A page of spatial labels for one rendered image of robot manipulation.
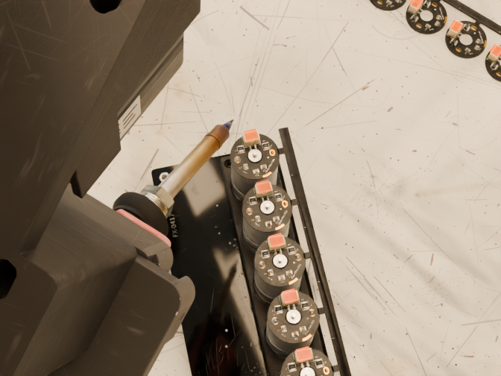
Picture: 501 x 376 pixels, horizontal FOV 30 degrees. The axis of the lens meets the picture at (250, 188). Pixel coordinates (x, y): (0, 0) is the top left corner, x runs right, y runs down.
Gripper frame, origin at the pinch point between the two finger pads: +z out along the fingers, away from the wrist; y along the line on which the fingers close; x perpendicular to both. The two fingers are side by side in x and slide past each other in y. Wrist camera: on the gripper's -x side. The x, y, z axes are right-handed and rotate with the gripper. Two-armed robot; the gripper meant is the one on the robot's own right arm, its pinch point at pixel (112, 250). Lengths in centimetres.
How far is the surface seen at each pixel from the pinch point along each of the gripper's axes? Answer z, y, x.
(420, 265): 18.6, -10.7, -2.3
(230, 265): 14.9, -2.0, 2.3
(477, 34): 25.3, -6.7, -15.2
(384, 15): 24.6, -1.3, -13.5
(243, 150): 12.3, -0.1, -3.9
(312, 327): 9.7, -7.7, 1.3
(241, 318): 13.9, -4.0, 4.2
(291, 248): 10.8, -4.8, -1.2
